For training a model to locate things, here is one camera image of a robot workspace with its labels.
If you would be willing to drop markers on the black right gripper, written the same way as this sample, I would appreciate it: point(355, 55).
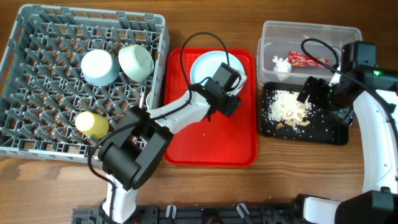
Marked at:
point(315, 97)

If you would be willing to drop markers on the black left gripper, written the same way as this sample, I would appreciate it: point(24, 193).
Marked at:
point(229, 107)

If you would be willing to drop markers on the light blue plate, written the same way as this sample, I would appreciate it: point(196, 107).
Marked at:
point(207, 64)

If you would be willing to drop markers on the rice and food scraps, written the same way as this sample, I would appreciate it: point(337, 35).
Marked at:
point(285, 110)

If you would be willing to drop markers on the red snack wrapper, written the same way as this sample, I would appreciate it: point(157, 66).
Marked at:
point(301, 60)

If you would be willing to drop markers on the white napkin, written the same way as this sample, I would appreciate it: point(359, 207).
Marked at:
point(282, 64)

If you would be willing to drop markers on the green bowl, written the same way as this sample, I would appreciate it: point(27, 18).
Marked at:
point(136, 62)

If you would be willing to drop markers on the light blue small bowl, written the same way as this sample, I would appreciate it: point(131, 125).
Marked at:
point(99, 67)

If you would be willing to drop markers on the yellow plastic cup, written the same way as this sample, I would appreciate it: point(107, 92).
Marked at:
point(91, 124)

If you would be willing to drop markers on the white plastic spoon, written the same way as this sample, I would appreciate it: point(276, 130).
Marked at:
point(150, 101)

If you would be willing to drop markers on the white plastic fork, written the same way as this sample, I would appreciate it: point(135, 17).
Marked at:
point(141, 99)

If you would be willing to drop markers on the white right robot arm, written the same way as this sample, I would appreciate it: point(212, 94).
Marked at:
point(371, 92)

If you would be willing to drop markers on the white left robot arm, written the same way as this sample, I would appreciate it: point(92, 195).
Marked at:
point(132, 152)

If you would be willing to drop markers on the black waste tray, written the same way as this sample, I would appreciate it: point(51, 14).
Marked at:
point(322, 128)

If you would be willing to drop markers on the clear plastic waste bin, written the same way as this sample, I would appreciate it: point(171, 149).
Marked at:
point(279, 38)

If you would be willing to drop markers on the grey plastic dishwasher rack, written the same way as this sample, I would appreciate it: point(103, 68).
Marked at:
point(42, 84)

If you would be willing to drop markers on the red plastic tray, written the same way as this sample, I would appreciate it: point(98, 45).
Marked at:
point(221, 140)

